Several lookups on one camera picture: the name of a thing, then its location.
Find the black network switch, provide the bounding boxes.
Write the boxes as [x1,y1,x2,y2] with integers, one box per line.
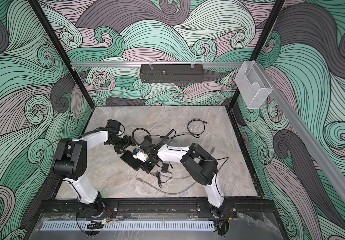
[120,150,143,171]

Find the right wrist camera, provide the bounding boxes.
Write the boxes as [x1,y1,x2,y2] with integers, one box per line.
[132,149,148,163]

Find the white slotted cable duct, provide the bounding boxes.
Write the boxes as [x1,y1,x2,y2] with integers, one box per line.
[39,220,215,231]

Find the white network switch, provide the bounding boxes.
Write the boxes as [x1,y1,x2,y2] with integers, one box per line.
[169,142,181,148]

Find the black power adapter with cable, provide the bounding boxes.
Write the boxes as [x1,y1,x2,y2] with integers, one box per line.
[150,164,173,188]

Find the clear plastic wall holder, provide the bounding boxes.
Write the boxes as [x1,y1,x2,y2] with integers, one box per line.
[235,61,273,110]

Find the black wall tray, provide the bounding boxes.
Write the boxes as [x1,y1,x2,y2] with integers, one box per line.
[139,65,205,83]

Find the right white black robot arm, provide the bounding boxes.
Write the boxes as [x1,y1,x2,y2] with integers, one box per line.
[131,128,225,210]

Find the aluminium wall rail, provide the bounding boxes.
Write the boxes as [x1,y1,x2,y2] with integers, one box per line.
[70,61,243,69]

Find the grey ethernet cable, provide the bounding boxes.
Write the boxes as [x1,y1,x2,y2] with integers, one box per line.
[135,146,217,195]

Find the black coiled cable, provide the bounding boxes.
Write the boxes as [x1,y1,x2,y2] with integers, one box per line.
[172,118,208,140]

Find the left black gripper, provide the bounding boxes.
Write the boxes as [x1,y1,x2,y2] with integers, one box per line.
[109,135,136,154]

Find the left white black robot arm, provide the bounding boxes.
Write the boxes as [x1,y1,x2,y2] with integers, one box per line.
[51,119,134,216]

